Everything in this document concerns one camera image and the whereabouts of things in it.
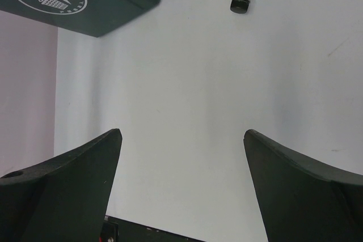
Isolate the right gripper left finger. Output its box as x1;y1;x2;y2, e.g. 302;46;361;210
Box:
1;129;123;241

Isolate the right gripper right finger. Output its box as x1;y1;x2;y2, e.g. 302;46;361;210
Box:
243;130;362;241

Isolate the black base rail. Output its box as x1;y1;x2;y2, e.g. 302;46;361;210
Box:
98;215;199;242

